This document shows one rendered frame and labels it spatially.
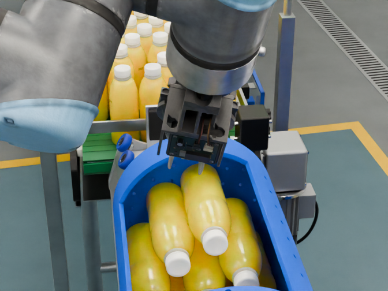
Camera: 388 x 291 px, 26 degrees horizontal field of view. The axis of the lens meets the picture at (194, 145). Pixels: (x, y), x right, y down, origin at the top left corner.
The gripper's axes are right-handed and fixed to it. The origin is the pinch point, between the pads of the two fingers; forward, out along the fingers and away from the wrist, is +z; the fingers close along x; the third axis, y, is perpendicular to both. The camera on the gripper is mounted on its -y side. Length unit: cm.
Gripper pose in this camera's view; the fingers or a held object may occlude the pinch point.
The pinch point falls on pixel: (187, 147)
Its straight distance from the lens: 103.1
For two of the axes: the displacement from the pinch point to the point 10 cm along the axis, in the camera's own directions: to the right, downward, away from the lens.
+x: 9.8, 1.9, 0.3
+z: -1.3, 5.2, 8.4
